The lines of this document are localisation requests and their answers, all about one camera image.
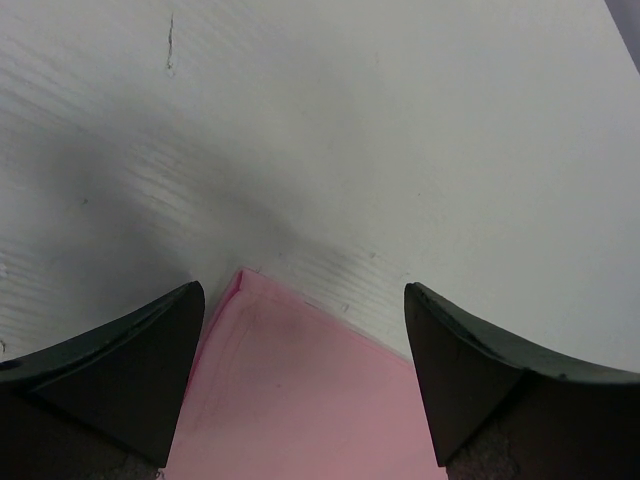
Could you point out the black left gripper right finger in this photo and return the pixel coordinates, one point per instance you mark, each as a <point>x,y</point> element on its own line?
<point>499,406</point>

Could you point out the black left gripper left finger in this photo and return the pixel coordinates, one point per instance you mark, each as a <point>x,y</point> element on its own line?
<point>104,404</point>

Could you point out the pink t shirt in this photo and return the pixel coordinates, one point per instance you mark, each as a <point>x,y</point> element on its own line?
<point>282,390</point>

